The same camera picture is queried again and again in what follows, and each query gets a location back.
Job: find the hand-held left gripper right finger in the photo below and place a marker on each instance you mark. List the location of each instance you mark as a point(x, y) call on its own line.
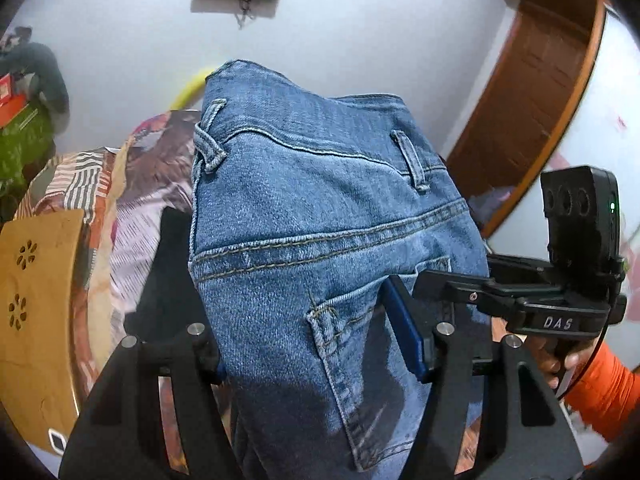
point(405, 325)

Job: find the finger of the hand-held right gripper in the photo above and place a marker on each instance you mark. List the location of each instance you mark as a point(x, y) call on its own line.
point(465, 290)

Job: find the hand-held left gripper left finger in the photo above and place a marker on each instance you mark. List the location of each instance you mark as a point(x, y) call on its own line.
point(202, 347)

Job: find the blue denim pants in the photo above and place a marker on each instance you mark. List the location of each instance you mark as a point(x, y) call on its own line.
point(310, 240)

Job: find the person's right forearm orange sleeve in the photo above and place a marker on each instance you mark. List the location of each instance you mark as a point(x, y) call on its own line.
point(607, 390)

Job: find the person's right hand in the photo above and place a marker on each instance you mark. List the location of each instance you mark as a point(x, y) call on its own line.
point(547, 360)

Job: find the black cloth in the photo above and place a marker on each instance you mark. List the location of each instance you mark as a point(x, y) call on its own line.
point(170, 280)

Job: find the brown wooden door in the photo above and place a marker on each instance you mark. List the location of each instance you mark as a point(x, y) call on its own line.
point(535, 90)

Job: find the printed blanket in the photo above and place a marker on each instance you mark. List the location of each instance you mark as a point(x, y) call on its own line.
point(145, 200)

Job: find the wooden table with flower cutouts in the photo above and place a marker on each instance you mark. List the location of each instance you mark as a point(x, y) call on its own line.
point(40, 320)

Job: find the white phone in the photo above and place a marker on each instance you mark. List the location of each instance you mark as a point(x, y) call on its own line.
point(57, 440)

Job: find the yellow hoop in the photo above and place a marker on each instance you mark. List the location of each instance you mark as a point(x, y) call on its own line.
point(192, 82)

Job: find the red box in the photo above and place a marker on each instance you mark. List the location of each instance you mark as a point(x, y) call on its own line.
point(10, 100)

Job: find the dark grey cloth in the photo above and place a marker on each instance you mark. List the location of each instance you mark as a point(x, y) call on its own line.
point(42, 75)

